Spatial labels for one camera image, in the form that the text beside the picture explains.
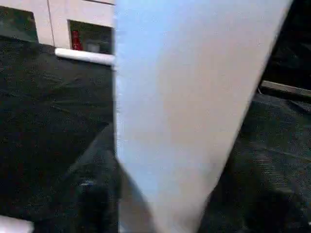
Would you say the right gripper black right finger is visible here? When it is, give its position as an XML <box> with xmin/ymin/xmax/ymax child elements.
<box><xmin>200</xmin><ymin>155</ymin><xmax>311</xmax><ymax>233</ymax></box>

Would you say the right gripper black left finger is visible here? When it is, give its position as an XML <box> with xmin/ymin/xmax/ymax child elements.
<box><xmin>64</xmin><ymin>123</ymin><xmax>122</xmax><ymax>233</ymax></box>

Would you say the white plastic table leg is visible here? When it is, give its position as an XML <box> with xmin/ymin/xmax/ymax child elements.
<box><xmin>113</xmin><ymin>0</ymin><xmax>294</xmax><ymax>233</ymax></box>
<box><xmin>54</xmin><ymin>47</ymin><xmax>115</xmax><ymax>66</ymax></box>

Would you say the black mat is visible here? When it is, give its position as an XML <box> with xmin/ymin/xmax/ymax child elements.
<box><xmin>0</xmin><ymin>35</ymin><xmax>311</xmax><ymax>233</ymax></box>

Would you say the red bottle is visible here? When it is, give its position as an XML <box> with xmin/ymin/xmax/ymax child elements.
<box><xmin>71</xmin><ymin>30</ymin><xmax>83</xmax><ymax>51</ymax></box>

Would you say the white cabinet with glass doors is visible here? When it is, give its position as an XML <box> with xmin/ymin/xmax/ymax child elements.
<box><xmin>0</xmin><ymin>0</ymin><xmax>116</xmax><ymax>55</ymax></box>

